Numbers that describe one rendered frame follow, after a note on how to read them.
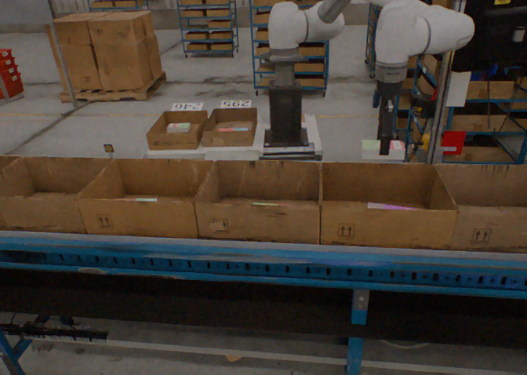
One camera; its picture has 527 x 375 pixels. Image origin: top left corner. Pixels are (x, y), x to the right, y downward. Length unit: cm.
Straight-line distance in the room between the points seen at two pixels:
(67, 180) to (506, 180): 166
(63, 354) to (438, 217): 190
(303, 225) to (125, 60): 483
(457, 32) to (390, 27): 20
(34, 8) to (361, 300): 514
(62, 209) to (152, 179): 35
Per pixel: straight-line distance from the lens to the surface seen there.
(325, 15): 209
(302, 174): 147
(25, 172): 187
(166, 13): 1170
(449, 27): 127
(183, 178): 157
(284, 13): 214
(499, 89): 262
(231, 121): 263
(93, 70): 609
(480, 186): 159
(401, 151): 133
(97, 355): 234
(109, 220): 142
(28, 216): 158
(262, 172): 149
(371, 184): 150
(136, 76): 582
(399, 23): 119
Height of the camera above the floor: 172
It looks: 29 degrees down
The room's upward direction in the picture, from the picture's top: 3 degrees counter-clockwise
